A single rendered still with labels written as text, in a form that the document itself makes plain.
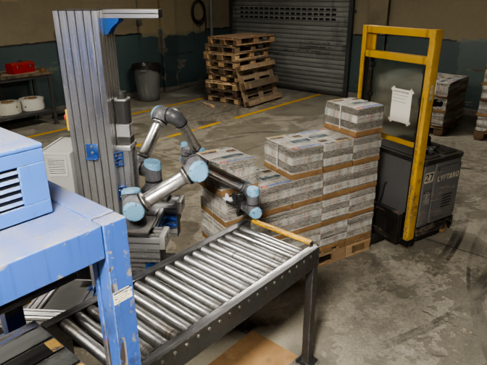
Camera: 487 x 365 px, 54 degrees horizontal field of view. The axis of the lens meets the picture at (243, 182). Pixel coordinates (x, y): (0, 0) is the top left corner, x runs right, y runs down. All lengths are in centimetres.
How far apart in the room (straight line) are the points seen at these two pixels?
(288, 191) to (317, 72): 763
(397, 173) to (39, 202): 356
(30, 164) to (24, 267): 28
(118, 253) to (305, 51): 998
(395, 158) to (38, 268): 366
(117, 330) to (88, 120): 171
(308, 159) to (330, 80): 735
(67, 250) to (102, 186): 181
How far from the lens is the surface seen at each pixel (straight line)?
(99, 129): 292
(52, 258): 124
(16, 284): 123
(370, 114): 383
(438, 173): 444
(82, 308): 231
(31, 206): 138
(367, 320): 352
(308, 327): 294
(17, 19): 941
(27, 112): 882
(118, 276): 138
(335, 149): 366
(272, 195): 341
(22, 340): 222
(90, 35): 283
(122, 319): 146
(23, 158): 133
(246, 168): 319
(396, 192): 453
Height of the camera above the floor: 211
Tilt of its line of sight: 22 degrees down
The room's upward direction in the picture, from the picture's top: straight up
